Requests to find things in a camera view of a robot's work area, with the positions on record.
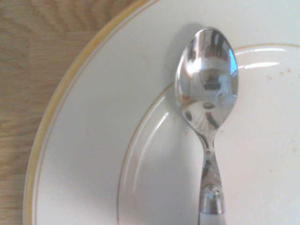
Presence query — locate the metal spoon with white handle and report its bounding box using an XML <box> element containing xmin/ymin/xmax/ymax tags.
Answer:
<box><xmin>174</xmin><ymin>27</ymin><xmax>239</xmax><ymax>225</ymax></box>

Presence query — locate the white plate with gold rim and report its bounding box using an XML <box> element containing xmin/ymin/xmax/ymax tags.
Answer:
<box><xmin>22</xmin><ymin>0</ymin><xmax>300</xmax><ymax>225</ymax></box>

